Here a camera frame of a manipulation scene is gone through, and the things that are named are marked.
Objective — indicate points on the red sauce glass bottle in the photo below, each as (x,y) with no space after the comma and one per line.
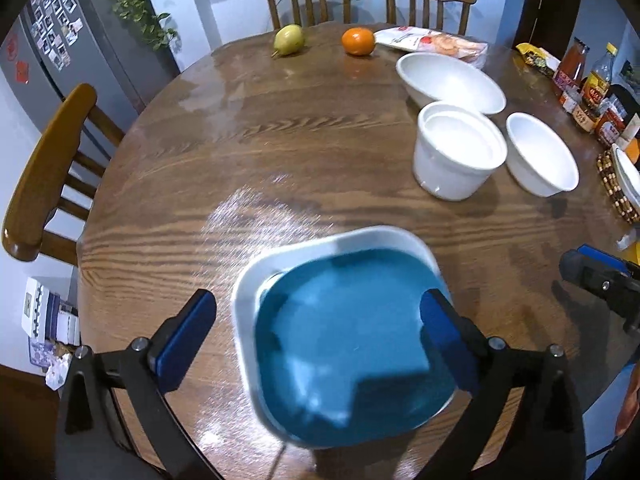
(569,73)

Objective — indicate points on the yellow cap oil bottle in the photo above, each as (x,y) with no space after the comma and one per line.
(599,79)

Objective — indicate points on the red lid chili jar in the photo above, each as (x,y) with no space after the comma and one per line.
(609,126)

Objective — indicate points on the wooden chair at left side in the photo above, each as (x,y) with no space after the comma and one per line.
(39,192)

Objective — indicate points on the white shrimp snack bag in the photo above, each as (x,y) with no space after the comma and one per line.
(411,39)

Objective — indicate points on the white patterned plate on trivet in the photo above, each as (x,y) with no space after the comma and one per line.
(627,176)

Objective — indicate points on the stack of boxes on floor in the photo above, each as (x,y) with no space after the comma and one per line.
(52,327)

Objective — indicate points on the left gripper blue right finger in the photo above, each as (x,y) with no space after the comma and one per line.
(487,373)

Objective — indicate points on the large white shallow bowl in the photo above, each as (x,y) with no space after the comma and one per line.
(430,77)

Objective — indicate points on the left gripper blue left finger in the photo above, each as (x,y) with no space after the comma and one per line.
(151,367)

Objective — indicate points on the blue square plate white rim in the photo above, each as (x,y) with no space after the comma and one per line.
(331,345)

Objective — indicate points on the tall white deep bowl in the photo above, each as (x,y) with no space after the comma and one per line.
(456,151)

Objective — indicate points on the grey refrigerator with magnets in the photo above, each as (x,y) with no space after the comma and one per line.
(54,45)

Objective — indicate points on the brown sauce jar black lid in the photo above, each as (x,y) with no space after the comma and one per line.
(585,117)

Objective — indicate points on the small white bowl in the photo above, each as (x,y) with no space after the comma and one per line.
(538,158)

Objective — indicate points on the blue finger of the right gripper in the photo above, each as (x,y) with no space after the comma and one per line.
(596,260)

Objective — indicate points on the yellow black snack packet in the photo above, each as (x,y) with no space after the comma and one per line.
(538,58)

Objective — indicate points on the wooden bead trivet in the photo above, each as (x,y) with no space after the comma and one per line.
(617,189)

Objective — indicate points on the hanging green vine plant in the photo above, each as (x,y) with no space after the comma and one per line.
(153,27)

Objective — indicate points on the orange tangerine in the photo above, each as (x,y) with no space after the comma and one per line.
(358,41)

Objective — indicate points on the green pear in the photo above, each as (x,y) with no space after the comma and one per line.
(289,40)

